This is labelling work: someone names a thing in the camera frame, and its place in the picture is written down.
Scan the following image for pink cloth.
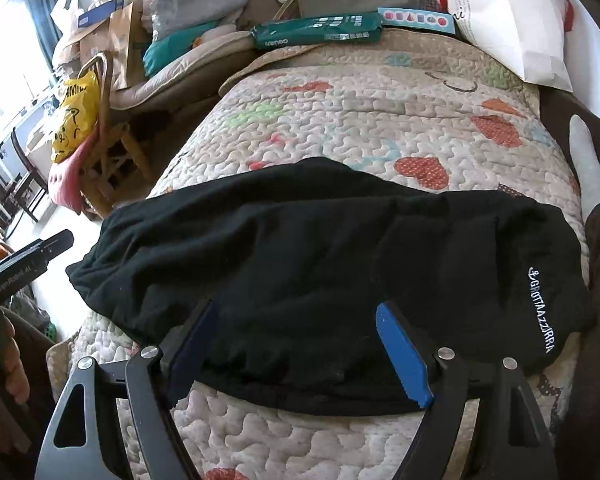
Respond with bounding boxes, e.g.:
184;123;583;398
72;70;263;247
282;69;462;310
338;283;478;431
49;127;101;212

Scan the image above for brown paper bag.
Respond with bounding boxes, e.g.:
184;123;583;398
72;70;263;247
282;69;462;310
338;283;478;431
55;2;148;92

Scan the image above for white plastic bag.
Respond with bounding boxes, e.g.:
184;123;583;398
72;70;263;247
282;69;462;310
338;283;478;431
50;0;86;36

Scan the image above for person's white sock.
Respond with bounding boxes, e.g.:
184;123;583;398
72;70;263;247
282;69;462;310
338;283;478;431
567;114;600;221

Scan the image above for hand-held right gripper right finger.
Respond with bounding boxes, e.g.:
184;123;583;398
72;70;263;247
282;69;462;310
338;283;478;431
375;302;557;480

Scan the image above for beige cushion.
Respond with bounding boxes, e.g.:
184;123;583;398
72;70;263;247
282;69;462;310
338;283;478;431
109;30;261;116

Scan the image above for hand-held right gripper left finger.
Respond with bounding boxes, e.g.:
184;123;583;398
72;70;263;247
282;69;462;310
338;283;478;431
34;298;222;480

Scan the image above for yellow plastic bag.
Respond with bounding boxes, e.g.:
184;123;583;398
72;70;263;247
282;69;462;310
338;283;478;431
51;71;102;164

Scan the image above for person's left hand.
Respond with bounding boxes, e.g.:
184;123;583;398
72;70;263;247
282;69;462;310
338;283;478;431
0;310;31;406

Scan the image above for green flat package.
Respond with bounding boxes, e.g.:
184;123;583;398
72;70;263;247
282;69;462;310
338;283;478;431
250;12;384;51

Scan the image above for person's brown trouser leg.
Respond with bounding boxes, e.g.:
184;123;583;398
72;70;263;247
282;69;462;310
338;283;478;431
555;200;600;480

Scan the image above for pile of folded linens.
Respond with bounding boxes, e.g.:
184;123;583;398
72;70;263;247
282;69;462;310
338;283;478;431
141;0;248;78

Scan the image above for blue curtain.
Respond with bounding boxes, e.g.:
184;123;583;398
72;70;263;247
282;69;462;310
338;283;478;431
26;0;71;63

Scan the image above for blue box with coloured shapes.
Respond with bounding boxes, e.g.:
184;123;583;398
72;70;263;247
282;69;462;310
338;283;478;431
377;6;457;34

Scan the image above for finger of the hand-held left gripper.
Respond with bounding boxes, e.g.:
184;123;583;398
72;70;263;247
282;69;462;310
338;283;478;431
36;229;75;267

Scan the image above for dark wooden chair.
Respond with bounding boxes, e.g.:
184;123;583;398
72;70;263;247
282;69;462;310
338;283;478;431
0;127;51;226

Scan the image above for white paper bag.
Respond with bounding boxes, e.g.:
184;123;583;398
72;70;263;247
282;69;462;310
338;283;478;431
411;0;575;92

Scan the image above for black pants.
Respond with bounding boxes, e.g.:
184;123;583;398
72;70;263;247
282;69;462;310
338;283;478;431
66;156;597;417

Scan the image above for quilted heart-print bedspread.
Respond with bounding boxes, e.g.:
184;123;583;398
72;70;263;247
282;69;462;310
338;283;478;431
72;25;588;480

